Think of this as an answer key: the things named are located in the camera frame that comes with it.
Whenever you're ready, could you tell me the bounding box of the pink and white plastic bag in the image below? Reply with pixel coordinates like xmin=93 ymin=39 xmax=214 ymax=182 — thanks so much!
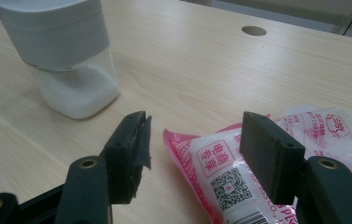
xmin=162 ymin=105 xmax=352 ymax=224

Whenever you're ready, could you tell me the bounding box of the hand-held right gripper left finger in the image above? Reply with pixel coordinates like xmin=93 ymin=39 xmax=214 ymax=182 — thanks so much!
xmin=54 ymin=110 xmax=153 ymax=224

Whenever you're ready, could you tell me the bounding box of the beige wooden table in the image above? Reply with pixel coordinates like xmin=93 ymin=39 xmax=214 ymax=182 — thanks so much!
xmin=181 ymin=0 xmax=352 ymax=41

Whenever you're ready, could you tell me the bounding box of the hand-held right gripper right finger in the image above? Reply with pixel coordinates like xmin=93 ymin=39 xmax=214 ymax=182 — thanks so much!
xmin=239 ymin=111 xmax=352 ymax=224

